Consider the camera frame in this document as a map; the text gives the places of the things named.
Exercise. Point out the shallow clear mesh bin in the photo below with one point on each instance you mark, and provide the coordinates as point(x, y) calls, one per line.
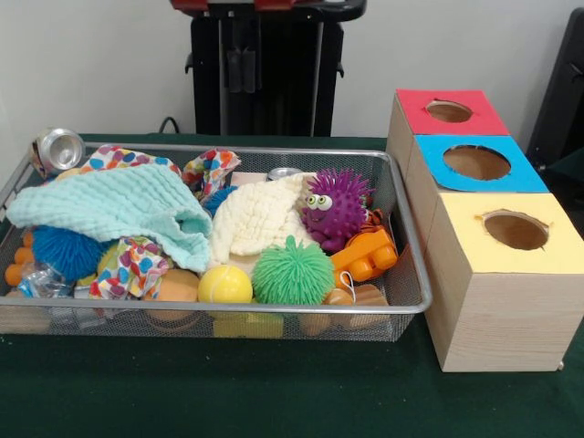
point(406, 292)

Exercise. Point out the wooden box with three holes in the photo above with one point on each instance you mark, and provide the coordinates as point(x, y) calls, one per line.
point(511, 301)

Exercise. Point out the cream white cloth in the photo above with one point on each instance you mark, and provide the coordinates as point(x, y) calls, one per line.
point(260, 219)

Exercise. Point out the purple spiky ball with eyes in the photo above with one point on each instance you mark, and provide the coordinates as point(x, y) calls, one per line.
point(339, 210)

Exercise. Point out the green spiky rubber ball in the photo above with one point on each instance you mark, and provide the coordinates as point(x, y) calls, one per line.
point(292, 272)

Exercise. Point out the orange toy building block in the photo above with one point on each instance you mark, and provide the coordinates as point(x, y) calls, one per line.
point(367, 255)

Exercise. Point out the yellow ball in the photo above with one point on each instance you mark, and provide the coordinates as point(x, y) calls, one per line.
point(225, 286)

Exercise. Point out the small colourful dotted cloth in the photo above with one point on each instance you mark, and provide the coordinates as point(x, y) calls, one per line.
point(132, 265)

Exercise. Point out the dark green table cloth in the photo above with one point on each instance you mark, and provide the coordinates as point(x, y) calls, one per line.
point(274, 392)

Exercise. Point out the mint green cloth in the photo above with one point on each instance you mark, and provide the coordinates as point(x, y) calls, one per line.
point(109, 205)

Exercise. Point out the large colourful dotted cloth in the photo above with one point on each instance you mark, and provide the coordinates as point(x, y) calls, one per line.
point(119, 160)

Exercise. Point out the blue spiky rubber ball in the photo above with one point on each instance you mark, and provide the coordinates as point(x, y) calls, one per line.
point(66, 254)

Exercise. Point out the silver crushed can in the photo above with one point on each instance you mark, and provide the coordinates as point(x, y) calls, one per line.
point(59, 149)

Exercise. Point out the black panel stand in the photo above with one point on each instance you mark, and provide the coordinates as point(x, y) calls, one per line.
point(561, 82)

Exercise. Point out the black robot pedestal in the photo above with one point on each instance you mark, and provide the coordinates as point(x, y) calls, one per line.
point(265, 73)

